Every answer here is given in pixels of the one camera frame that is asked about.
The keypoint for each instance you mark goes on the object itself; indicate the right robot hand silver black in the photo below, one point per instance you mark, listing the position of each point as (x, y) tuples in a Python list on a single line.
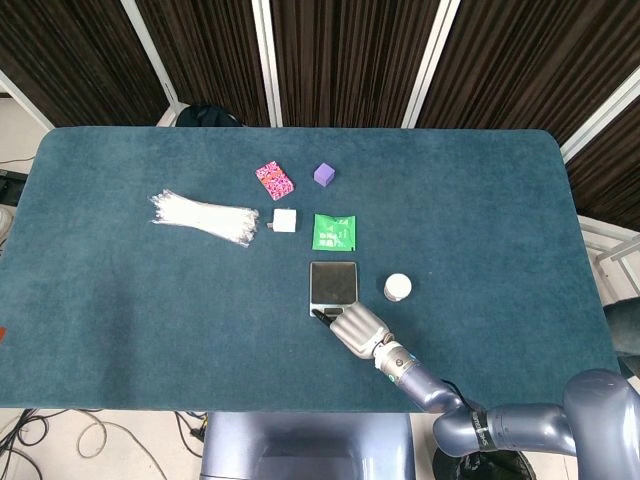
[(357, 330)]

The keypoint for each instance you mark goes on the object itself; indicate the digital kitchen scale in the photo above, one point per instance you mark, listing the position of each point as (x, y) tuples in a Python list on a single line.
[(333, 284)]

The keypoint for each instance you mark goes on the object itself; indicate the small white round jar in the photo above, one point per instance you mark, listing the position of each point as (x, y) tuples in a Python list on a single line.
[(398, 286)]

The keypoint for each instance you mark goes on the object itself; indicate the right robot arm blue grey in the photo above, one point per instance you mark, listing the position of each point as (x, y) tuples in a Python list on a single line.
[(525, 425)]

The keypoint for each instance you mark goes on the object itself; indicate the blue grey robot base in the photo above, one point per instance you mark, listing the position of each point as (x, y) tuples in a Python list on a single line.
[(305, 445)]

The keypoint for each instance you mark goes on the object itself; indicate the green foil sachet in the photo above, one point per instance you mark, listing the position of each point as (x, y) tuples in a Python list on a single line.
[(333, 232)]

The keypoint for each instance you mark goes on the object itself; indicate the white charger cube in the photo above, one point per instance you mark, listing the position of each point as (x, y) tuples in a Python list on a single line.
[(285, 220)]

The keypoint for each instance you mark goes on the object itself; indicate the purple cube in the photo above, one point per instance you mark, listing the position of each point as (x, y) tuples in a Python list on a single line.
[(324, 173)]

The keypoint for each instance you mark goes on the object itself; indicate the pink patterned small box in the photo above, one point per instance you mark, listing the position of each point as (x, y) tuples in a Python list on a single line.
[(274, 180)]

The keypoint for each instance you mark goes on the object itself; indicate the black trash bin with bag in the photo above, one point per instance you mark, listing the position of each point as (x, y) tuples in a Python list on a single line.
[(480, 467)]

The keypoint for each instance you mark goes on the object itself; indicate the teal table cloth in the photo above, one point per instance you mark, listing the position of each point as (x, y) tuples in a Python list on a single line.
[(150, 325)]

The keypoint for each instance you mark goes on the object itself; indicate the black bag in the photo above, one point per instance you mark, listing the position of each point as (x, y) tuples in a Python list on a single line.
[(205, 117)]

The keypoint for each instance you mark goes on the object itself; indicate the white metal rack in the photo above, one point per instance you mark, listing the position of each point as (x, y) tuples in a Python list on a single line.
[(607, 245)]

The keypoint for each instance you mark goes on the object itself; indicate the blue denim trouser leg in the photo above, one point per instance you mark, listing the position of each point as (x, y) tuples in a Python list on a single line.
[(625, 325)]

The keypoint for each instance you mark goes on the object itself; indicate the dark folding screen white frames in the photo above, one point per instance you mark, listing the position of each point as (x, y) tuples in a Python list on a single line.
[(350, 60)]

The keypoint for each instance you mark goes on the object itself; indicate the black device on floor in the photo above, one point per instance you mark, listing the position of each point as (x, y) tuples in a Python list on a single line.
[(10, 187)]

